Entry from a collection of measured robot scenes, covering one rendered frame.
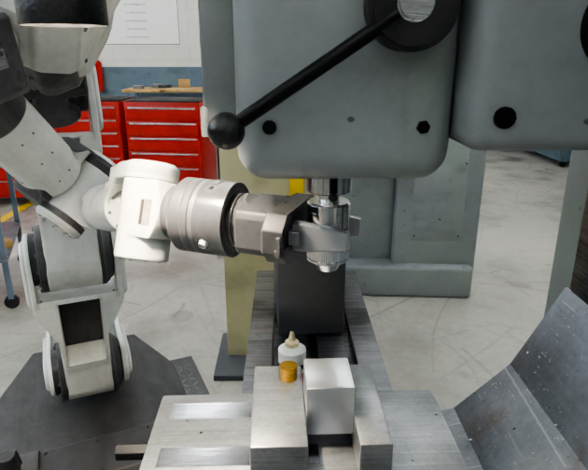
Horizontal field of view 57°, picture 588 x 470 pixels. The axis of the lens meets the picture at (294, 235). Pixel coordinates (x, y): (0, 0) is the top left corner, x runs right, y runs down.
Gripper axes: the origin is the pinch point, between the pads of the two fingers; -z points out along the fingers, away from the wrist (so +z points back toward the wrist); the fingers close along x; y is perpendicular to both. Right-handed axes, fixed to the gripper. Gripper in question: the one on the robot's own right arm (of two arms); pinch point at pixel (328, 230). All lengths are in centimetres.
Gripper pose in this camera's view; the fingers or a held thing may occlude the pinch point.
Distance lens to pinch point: 59.0
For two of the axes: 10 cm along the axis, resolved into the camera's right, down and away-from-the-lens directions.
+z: -9.4, -1.2, 3.1
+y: -0.1, 9.5, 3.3
